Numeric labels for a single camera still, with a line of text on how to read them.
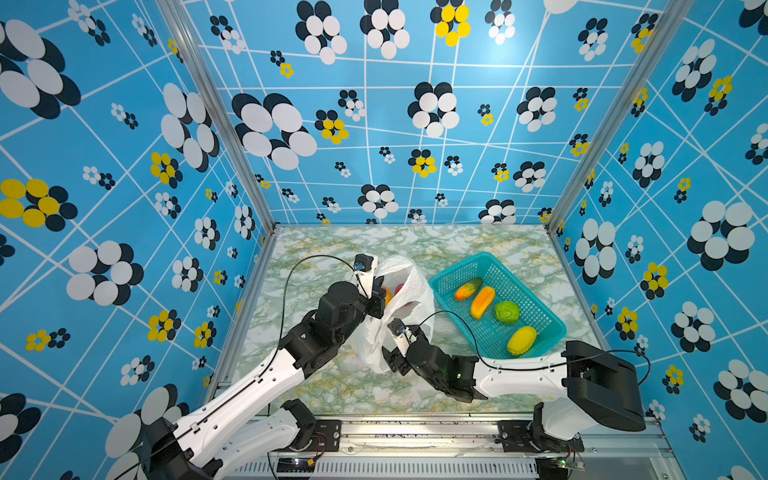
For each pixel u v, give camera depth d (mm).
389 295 628
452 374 600
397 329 666
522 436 724
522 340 864
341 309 503
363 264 580
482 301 935
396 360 690
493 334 912
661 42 722
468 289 963
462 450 723
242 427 448
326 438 726
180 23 695
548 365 469
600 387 430
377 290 619
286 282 1040
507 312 889
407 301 725
